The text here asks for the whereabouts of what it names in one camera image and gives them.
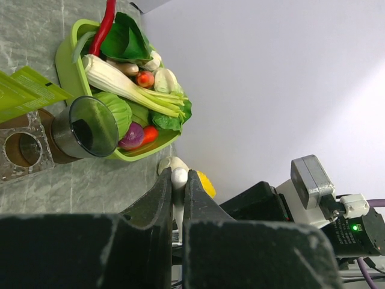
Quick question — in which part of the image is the green plastic vegetable basket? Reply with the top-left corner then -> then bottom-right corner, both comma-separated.
55,19 -> 181,162

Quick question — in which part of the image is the bok choy in basket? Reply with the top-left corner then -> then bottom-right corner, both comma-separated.
100,12 -> 160,66

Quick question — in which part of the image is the green scallion leaf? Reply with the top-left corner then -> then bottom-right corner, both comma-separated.
72,31 -> 96,64

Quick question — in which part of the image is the red chili pepper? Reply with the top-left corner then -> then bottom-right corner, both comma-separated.
88,0 -> 117,57

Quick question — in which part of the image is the dark glass cup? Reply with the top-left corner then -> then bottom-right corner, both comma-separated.
51,96 -> 119,158

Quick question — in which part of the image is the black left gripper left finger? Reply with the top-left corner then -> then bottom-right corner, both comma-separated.
120,168 -> 172,229

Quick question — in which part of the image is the brown wooden tray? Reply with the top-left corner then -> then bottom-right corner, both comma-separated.
1,108 -> 79,167

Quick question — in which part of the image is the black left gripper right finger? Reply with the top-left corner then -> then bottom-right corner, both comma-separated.
183,170 -> 236,223

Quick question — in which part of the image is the yellow cabbage by arm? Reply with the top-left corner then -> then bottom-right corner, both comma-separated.
158,157 -> 216,198

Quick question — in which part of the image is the white toothbrush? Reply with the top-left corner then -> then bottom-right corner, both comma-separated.
171,170 -> 187,243

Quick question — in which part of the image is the small red pepper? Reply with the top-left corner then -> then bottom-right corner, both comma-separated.
141,126 -> 158,145

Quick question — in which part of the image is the clear textured plastic holder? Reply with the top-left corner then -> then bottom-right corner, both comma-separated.
1,109 -> 55,186

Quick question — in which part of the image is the napa cabbage in basket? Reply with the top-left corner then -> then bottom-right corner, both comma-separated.
153,67 -> 182,94

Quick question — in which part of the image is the white mushroom in basket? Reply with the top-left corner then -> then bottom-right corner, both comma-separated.
106,58 -> 140,76

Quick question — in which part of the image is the white celery stalk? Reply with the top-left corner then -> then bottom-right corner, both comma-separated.
82,54 -> 186,117

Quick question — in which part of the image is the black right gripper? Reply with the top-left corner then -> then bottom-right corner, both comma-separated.
220,181 -> 382,258

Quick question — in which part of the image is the round green cabbage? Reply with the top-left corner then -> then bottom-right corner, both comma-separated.
93,92 -> 132,140

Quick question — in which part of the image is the purple onion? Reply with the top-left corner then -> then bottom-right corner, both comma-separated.
118,122 -> 145,151

